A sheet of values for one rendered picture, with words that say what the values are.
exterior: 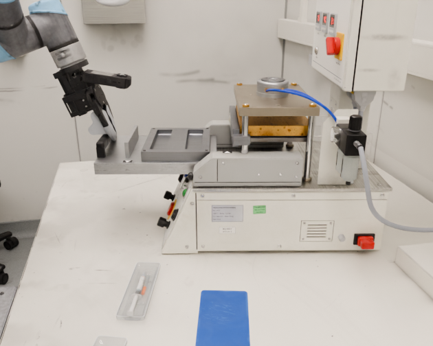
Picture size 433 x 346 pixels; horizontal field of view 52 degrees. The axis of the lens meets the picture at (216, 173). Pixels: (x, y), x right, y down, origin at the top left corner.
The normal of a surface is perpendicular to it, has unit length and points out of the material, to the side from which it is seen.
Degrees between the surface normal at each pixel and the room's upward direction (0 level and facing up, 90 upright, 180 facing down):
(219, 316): 0
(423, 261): 0
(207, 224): 90
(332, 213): 90
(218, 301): 0
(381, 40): 90
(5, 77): 90
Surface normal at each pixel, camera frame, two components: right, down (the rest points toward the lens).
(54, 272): 0.00, -0.93
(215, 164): 0.01, 0.38
